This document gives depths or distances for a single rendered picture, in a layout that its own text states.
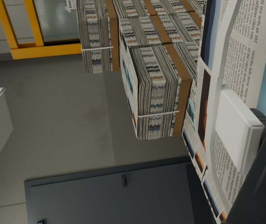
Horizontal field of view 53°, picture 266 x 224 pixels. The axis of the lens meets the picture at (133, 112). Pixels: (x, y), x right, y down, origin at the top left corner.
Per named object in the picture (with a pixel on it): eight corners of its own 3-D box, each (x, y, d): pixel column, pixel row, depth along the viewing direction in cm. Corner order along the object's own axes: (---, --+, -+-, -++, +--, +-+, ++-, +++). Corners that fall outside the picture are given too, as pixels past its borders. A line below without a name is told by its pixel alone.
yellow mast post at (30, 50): (228, 39, 242) (13, 59, 217) (223, 34, 248) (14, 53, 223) (231, 30, 235) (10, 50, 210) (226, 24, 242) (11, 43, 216)
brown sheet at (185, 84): (179, 136, 140) (171, 137, 140) (165, 99, 160) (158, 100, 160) (191, 78, 114) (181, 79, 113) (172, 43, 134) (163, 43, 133)
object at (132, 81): (138, 138, 136) (135, 138, 136) (128, 100, 156) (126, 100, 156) (139, 81, 110) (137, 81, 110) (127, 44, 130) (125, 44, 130)
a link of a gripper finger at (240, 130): (250, 126, 12) (266, 126, 12) (210, 75, 19) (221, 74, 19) (239, 176, 14) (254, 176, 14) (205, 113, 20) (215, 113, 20)
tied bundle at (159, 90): (181, 136, 141) (138, 142, 137) (166, 99, 161) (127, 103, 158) (193, 78, 114) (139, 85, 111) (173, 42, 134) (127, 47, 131)
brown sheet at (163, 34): (164, 97, 161) (157, 98, 161) (153, 68, 181) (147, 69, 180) (171, 41, 134) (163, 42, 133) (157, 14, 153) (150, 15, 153)
